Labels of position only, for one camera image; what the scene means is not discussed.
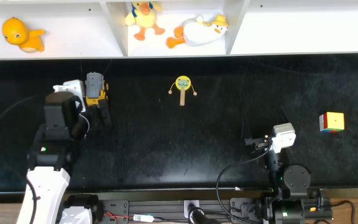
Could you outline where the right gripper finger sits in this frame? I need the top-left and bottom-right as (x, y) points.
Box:
(244, 136), (272, 151)

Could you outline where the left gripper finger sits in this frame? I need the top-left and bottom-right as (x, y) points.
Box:
(96, 99), (113, 128)

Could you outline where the many-coloured puzzle cube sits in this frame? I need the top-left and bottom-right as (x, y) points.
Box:
(319, 111), (345, 134)

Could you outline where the white plush duck yellow hat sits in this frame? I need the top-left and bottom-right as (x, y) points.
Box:
(166, 14), (229, 49)

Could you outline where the white shelf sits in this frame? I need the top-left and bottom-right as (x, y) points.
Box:
(0, 0), (358, 60)

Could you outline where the grey and yellow toy truck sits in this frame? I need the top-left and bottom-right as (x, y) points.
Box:
(85, 72), (109, 108)

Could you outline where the yellow rubber duck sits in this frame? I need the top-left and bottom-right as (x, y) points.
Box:
(1, 17), (46, 54)

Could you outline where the black cable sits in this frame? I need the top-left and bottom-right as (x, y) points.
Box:
(0, 93), (48, 150)
(215, 141), (273, 224)

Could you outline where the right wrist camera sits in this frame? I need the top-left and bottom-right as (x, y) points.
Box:
(271, 122), (297, 154)

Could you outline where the mounting rail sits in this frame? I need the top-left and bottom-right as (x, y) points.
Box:
(100, 198), (357, 224)

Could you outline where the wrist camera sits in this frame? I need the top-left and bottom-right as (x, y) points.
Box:
(52, 79), (87, 113)
(271, 122), (297, 154)

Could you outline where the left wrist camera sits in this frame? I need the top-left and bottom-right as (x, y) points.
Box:
(52, 79), (87, 113)

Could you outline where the yellow wooden rattle drum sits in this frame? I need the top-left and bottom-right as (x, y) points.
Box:
(168, 75), (198, 107)

